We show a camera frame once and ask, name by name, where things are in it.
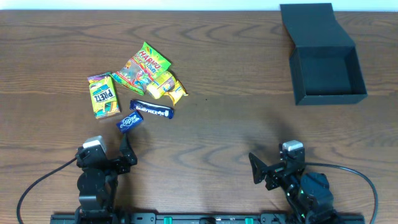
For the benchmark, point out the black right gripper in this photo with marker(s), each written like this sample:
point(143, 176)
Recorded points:
point(273, 173)

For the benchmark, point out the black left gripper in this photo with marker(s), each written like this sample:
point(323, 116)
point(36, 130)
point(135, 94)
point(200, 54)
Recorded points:
point(117, 165)

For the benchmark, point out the green Pretz snack box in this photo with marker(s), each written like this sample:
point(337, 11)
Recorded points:
point(103, 96)

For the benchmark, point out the green Haribo gummy bag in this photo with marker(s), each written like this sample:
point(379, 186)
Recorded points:
point(141, 69)

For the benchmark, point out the small yellow snack packet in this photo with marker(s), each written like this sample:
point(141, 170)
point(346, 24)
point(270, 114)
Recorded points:
point(176, 93)

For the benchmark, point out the yellow sour candy canister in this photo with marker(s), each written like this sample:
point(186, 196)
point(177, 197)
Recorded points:
point(162, 84)

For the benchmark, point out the black gift box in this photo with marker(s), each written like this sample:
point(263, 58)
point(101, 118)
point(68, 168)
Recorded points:
point(324, 63)

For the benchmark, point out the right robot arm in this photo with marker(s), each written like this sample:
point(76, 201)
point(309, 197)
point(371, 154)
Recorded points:
point(308, 194)

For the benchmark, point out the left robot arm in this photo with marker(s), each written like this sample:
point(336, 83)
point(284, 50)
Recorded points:
point(99, 180)

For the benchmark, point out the blue Eclipse mints tin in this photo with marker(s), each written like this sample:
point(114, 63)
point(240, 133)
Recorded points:
point(130, 122)

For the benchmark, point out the blue Dairy Milk bar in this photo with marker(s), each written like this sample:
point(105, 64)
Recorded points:
point(151, 108)

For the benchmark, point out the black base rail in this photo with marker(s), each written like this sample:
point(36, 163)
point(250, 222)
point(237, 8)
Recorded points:
point(151, 218)

